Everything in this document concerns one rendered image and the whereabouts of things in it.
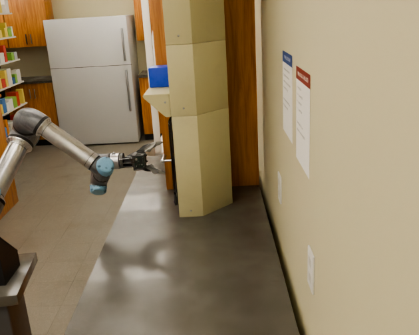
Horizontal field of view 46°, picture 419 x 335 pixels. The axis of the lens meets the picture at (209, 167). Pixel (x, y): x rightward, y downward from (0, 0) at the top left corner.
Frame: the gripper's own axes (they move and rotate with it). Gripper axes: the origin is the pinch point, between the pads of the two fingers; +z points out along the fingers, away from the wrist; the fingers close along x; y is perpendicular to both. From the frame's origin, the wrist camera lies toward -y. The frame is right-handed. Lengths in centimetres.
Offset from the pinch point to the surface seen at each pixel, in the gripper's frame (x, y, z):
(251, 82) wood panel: 29, -26, 43
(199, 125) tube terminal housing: 16.3, 10.2, 17.3
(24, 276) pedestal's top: -26, 57, -49
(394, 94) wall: 53, 152, 49
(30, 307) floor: -120, -65, -106
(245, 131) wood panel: 3.3, -26.2, 39.5
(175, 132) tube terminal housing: 14.0, 10.8, 7.0
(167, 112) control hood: 23.0, 10.9, 4.0
